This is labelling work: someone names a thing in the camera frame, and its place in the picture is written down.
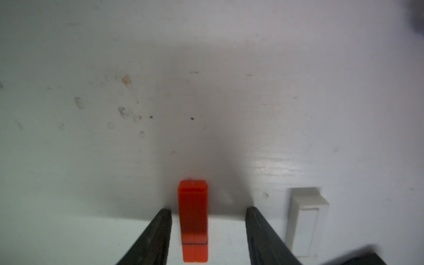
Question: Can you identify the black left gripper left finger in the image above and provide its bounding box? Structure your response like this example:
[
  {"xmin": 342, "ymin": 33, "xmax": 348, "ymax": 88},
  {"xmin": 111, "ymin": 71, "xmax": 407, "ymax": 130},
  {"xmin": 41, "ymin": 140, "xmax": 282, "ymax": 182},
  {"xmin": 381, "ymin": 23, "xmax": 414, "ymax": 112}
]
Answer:
[{"xmin": 117, "ymin": 208, "xmax": 172, "ymax": 265}]

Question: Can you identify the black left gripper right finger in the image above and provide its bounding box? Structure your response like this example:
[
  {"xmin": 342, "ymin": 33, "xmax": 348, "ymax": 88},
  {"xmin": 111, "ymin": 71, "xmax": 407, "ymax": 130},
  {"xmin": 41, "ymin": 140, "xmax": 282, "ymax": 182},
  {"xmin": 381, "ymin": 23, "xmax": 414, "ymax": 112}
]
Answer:
[{"xmin": 245, "ymin": 206, "xmax": 301, "ymax": 265}]

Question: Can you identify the red rectangular usb drive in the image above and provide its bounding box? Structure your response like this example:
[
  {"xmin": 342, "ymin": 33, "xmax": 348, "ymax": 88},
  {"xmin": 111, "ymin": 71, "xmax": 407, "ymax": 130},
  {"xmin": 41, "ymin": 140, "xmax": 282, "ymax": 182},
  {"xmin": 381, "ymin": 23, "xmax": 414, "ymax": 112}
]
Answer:
[{"xmin": 178, "ymin": 180, "xmax": 209, "ymax": 263}]

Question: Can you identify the clear white usb drive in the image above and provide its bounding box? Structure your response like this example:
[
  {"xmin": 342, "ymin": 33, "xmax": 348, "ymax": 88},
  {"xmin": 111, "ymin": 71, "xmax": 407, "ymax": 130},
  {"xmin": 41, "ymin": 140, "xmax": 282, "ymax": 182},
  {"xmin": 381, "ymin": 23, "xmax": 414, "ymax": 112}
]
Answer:
[{"xmin": 285, "ymin": 193, "xmax": 330, "ymax": 258}]

